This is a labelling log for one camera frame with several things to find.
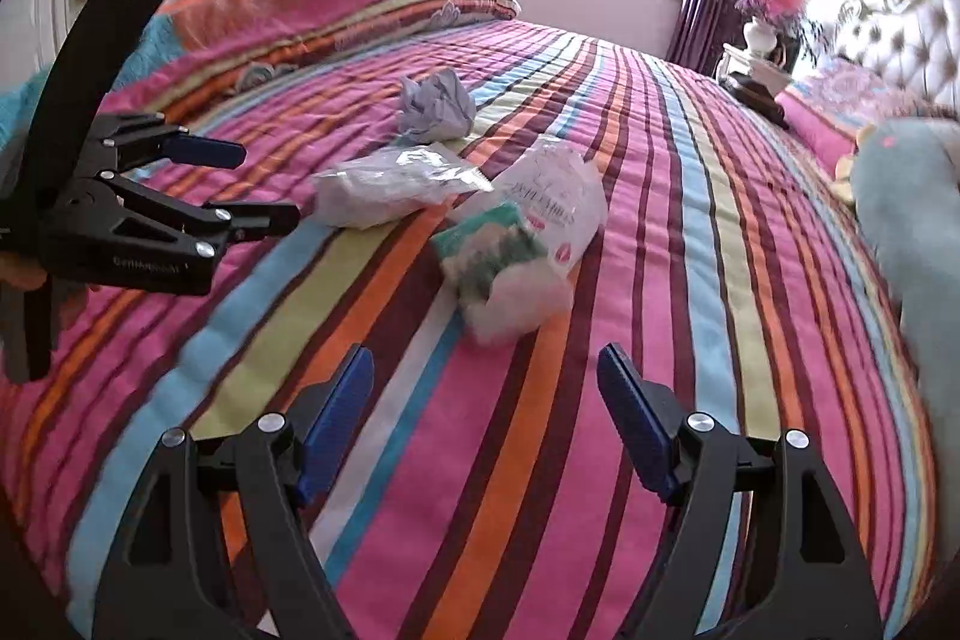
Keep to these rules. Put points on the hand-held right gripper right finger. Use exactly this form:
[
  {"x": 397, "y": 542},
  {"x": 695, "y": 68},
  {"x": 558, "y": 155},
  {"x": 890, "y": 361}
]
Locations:
[{"x": 634, "y": 419}]

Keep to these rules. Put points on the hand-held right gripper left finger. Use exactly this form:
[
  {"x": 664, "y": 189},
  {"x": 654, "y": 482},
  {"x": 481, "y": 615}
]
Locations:
[{"x": 337, "y": 422}]

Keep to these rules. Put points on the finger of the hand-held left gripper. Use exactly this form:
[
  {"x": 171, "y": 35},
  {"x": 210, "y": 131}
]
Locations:
[
  {"x": 259, "y": 220},
  {"x": 202, "y": 151}
]

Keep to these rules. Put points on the clear plastic bag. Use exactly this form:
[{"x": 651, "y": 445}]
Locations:
[{"x": 390, "y": 186}]

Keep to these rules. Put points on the grey paper ball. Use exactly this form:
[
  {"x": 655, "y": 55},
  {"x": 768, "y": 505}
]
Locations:
[{"x": 435, "y": 108}]

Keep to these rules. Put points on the green white packet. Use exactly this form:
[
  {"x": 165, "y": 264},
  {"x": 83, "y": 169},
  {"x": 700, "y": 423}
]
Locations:
[{"x": 487, "y": 246}]

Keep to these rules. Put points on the white printed plastic bag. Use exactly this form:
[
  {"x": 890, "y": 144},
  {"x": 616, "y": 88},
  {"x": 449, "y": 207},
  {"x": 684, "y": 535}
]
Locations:
[{"x": 559, "y": 197}]

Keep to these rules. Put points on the person's left hand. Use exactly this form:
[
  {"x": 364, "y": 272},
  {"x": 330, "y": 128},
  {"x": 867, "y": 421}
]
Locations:
[{"x": 15, "y": 270}]

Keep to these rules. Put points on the light blue blanket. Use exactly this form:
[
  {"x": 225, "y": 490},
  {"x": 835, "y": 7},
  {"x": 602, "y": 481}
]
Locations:
[{"x": 19, "y": 115}]

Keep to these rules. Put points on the striped bedspread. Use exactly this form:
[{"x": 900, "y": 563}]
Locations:
[{"x": 675, "y": 310}]

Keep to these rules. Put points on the striped orange pillow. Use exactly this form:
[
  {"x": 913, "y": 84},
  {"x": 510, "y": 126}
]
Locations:
[{"x": 337, "y": 3}]

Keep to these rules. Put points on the teal plush toy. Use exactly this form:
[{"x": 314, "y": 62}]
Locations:
[{"x": 915, "y": 220}]

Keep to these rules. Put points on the white nightstand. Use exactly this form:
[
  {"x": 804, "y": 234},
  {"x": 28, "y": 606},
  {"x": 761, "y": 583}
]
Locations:
[{"x": 754, "y": 85}]

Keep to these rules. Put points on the pink patterned pillow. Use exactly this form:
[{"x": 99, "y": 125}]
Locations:
[{"x": 847, "y": 108}]

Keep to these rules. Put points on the white vase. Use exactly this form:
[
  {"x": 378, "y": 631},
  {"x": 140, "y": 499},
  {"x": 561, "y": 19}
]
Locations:
[{"x": 760, "y": 40}]

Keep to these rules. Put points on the tufted ornate headboard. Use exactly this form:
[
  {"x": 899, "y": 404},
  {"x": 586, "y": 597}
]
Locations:
[{"x": 907, "y": 33}]

